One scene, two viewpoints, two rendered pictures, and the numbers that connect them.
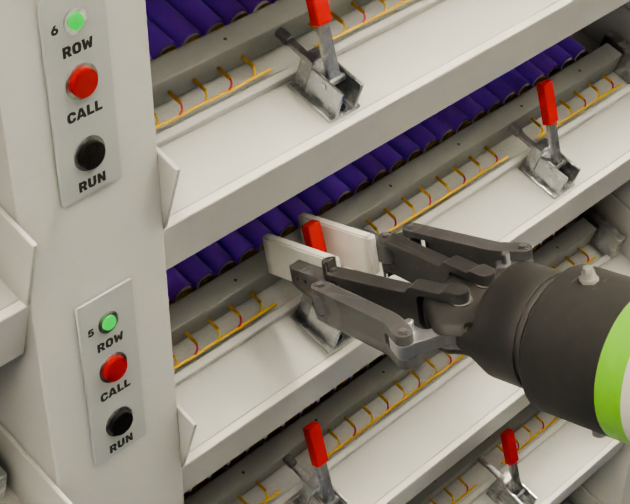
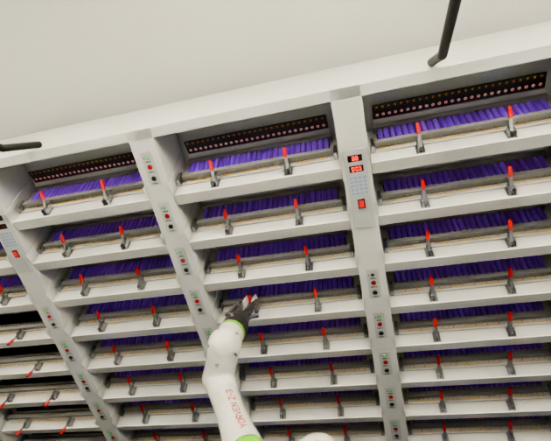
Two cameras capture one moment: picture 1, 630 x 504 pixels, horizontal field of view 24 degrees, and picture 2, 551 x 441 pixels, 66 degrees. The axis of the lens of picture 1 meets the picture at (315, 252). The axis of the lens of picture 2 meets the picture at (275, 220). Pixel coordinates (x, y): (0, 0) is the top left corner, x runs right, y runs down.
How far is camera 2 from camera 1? 1.42 m
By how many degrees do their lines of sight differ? 53
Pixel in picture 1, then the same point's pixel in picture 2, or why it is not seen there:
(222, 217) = (217, 286)
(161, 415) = (209, 312)
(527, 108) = (323, 293)
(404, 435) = (289, 346)
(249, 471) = (255, 336)
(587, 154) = (331, 307)
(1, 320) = (177, 287)
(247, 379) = not seen: hidden behind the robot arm
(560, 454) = (353, 378)
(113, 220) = (192, 280)
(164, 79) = (219, 263)
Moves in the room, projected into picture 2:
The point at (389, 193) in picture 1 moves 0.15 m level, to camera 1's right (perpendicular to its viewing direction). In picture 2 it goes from (281, 297) to (303, 311)
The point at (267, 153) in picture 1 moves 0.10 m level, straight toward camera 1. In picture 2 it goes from (226, 279) to (204, 291)
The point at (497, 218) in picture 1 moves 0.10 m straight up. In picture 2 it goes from (300, 311) to (295, 290)
